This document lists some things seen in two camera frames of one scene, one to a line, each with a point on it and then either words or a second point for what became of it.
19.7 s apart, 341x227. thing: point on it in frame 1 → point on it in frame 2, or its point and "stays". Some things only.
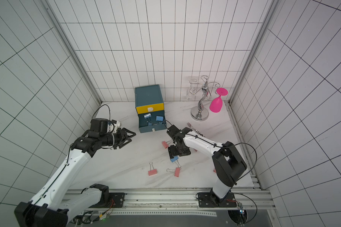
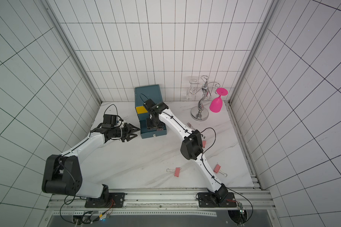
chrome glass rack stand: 200,113 stays
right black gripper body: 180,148 → 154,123
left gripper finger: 129,132 → 130,128
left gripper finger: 124,142 → 128,138
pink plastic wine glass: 216,105 stays
